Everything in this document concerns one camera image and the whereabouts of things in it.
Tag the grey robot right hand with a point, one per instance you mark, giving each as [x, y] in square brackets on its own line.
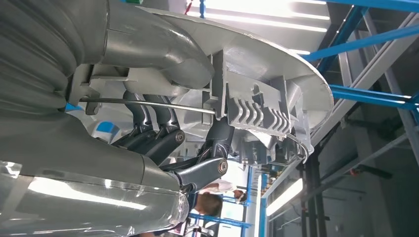
[82, 183]

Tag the blue metal shelf rack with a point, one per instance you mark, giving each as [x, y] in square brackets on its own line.
[360, 42]
[226, 222]

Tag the person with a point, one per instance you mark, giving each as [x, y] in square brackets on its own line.
[208, 204]
[222, 186]

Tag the ceiling light strip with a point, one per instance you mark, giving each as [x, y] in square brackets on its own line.
[283, 196]
[262, 21]

